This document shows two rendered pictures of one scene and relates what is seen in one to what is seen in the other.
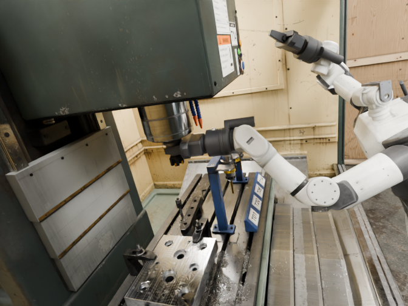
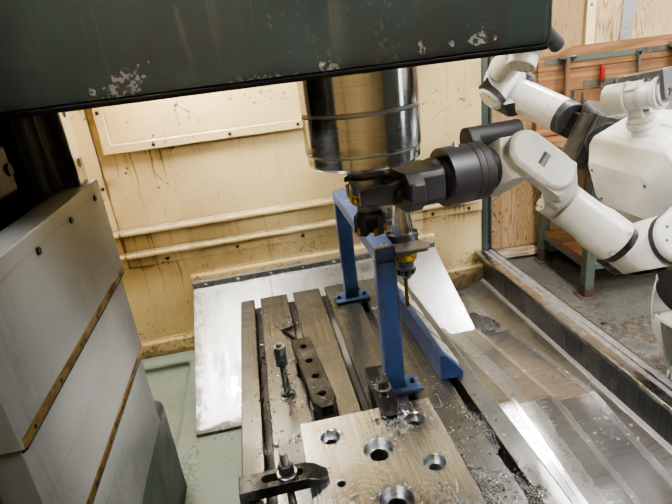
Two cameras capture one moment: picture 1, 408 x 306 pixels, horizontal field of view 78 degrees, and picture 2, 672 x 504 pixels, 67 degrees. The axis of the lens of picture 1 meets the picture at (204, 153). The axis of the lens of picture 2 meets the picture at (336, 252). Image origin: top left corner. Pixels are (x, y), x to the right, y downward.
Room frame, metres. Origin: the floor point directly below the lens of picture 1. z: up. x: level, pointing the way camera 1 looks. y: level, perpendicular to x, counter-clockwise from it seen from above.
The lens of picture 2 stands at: (0.21, 0.49, 1.57)
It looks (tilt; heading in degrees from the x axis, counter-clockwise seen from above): 22 degrees down; 331
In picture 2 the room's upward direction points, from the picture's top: 7 degrees counter-clockwise
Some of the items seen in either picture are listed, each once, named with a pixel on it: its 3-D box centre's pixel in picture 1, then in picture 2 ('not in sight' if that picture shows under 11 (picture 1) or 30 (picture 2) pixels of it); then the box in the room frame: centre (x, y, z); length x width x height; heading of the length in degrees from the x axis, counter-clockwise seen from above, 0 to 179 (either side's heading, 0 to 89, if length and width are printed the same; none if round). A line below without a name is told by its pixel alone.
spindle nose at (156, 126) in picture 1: (166, 116); (360, 116); (0.80, 0.10, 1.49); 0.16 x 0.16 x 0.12
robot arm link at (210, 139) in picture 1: (202, 143); (429, 178); (0.77, 0.00, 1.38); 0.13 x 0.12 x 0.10; 166
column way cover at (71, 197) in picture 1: (91, 201); (90, 383); (0.96, 0.51, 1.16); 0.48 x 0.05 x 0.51; 159
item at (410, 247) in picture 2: (224, 167); (411, 247); (0.92, -0.07, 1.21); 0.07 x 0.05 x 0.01; 69
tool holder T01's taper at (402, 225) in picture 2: (226, 151); (401, 215); (0.97, -0.09, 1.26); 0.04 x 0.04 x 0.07
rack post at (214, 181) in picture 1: (218, 201); (389, 327); (0.94, -0.02, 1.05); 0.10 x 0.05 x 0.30; 69
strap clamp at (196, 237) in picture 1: (201, 234); (383, 401); (0.84, 0.07, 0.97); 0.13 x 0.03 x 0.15; 159
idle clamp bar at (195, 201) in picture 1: (192, 217); (314, 380); (1.03, 0.12, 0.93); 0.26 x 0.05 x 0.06; 164
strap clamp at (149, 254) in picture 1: (141, 259); (286, 493); (0.76, 0.31, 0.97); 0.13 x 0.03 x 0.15; 69
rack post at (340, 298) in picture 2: (237, 158); (346, 251); (1.35, -0.18, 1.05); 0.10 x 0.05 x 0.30; 69
